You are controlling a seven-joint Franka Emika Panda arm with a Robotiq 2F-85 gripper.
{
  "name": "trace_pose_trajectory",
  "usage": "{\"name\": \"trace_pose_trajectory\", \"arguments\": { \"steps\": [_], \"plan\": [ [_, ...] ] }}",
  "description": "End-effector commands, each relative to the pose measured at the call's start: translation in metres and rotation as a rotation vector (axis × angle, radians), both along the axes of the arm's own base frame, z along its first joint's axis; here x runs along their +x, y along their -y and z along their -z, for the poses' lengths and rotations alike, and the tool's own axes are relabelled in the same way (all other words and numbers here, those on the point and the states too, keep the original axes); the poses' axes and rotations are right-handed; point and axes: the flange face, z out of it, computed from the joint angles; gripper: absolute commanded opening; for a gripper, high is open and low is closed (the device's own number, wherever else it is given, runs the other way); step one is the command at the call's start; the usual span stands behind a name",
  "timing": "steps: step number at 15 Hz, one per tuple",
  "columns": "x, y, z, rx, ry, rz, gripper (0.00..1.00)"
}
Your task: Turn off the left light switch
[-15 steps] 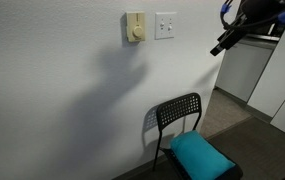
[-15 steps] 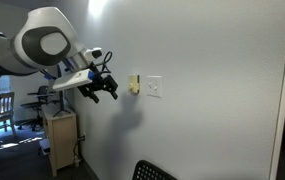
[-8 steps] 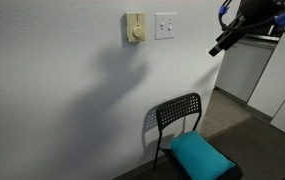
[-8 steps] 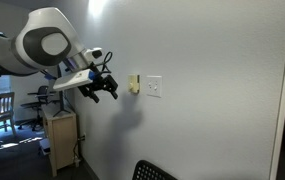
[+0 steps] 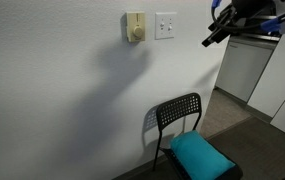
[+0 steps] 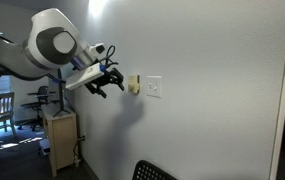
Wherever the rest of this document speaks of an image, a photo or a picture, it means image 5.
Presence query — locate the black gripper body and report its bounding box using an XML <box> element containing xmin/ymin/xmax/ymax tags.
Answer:
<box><xmin>231</xmin><ymin>0</ymin><xmax>276</xmax><ymax>20</ymax></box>

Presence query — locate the stainless steel microwave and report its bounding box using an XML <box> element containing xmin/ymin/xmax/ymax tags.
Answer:
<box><xmin>235</xmin><ymin>14</ymin><xmax>285</xmax><ymax>42</ymax></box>

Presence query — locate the white kitchen counter cabinet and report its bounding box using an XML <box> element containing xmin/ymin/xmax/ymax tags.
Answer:
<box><xmin>214</xmin><ymin>33</ymin><xmax>280</xmax><ymax>103</ymax></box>

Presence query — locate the tall white cabinet panel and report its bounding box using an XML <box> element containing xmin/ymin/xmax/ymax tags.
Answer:
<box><xmin>246</xmin><ymin>0</ymin><xmax>285</xmax><ymax>118</ymax></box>

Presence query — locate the black perforated metal chair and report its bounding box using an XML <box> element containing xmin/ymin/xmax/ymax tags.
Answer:
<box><xmin>152</xmin><ymin>92</ymin><xmax>244</xmax><ymax>180</ymax></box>

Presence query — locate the teal cushion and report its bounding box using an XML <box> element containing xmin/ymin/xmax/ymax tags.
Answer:
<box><xmin>169</xmin><ymin>129</ymin><xmax>236</xmax><ymax>180</ymax></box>

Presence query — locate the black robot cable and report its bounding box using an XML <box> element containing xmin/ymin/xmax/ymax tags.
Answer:
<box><xmin>210</xmin><ymin>3</ymin><xmax>285</xmax><ymax>35</ymax></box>

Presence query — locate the large blue cable strap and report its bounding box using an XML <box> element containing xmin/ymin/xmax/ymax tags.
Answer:
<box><xmin>260</xmin><ymin>17</ymin><xmax>282</xmax><ymax>33</ymax></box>

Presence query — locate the white double switch plate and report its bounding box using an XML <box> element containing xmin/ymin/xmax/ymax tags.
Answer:
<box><xmin>154</xmin><ymin>12</ymin><xmax>177</xmax><ymax>41</ymax></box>

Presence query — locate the beige wall thermostat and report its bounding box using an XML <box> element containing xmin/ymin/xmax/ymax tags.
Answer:
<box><xmin>125</xmin><ymin>11</ymin><xmax>147</xmax><ymax>43</ymax></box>

